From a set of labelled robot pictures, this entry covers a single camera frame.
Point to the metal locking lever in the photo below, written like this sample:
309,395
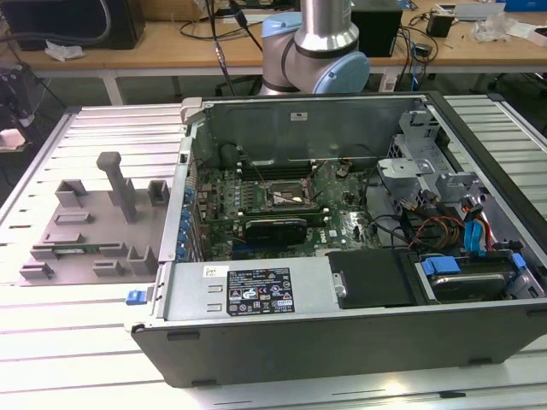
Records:
258,176

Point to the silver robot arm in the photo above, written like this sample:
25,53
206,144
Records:
320,34

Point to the CPU socket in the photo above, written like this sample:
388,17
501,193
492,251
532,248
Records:
290,188

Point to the crumpled white paper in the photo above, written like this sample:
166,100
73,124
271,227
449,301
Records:
64,50

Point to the large black box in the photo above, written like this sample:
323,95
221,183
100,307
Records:
64,21

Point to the wooden desk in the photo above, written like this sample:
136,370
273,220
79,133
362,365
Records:
128,55

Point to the gray parts rack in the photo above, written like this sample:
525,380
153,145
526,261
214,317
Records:
107,213

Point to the gray case latch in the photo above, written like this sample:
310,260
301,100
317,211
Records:
191,109

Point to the brown cardboard box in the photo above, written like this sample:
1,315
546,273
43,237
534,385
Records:
171,9

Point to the black cylinder part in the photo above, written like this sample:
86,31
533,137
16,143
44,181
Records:
228,154

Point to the blue case clip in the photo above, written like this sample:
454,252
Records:
136,297

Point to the silver power supply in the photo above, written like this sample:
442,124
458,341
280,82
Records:
188,294

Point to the black graphics card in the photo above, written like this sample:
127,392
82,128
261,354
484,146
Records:
278,234

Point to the round coin battery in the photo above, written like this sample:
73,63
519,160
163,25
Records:
342,172

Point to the green motherboard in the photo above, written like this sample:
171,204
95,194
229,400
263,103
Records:
354,222

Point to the silver metal drive cage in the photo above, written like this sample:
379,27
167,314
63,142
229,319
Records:
406,168

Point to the black drive bay cover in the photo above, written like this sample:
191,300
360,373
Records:
372,277

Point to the small black adapter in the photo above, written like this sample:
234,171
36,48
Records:
424,50

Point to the black open PC case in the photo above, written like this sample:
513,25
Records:
342,350

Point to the small black cube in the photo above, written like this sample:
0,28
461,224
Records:
439,25

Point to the clear plastic bag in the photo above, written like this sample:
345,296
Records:
491,27

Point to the hard disk in blue carrier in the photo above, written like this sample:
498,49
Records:
466,285

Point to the white paper sheet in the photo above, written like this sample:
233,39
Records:
527,32

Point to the blue flat box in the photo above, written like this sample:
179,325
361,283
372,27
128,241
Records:
525,4

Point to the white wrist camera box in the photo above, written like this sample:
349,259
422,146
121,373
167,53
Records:
10,140

